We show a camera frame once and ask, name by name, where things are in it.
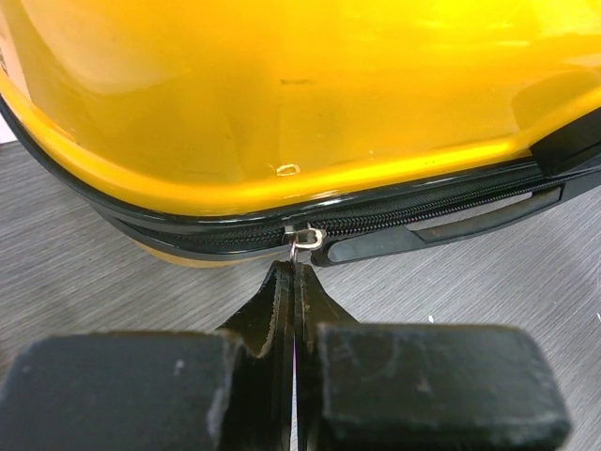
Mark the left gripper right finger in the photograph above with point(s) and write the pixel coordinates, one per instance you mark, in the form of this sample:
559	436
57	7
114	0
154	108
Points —
370	386

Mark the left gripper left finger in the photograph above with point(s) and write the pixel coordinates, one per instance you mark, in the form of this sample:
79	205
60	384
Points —
230	389

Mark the silver zipper pull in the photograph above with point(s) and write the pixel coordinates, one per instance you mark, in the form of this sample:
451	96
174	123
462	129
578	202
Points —
303	239

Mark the yellow Pikachu hard suitcase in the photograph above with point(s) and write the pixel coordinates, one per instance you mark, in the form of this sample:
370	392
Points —
201	129

